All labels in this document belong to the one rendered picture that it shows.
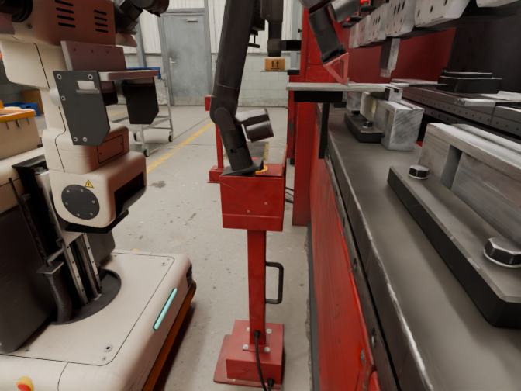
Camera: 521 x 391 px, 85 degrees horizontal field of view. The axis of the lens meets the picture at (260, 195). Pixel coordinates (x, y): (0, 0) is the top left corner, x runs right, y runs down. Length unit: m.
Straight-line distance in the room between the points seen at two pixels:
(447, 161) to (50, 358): 1.11
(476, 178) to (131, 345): 0.97
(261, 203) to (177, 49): 7.75
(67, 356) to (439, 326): 1.01
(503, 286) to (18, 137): 1.13
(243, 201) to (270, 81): 7.21
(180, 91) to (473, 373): 8.30
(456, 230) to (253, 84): 7.67
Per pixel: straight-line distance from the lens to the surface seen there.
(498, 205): 0.39
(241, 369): 1.19
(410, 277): 0.32
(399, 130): 0.73
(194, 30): 8.21
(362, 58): 1.81
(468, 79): 0.98
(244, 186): 0.70
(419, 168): 0.48
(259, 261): 0.90
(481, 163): 0.42
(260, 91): 7.91
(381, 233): 0.37
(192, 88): 8.26
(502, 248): 0.31
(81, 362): 1.08
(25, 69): 0.90
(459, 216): 0.39
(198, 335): 1.39
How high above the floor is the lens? 1.06
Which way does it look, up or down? 25 degrees down
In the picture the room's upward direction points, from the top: straight up
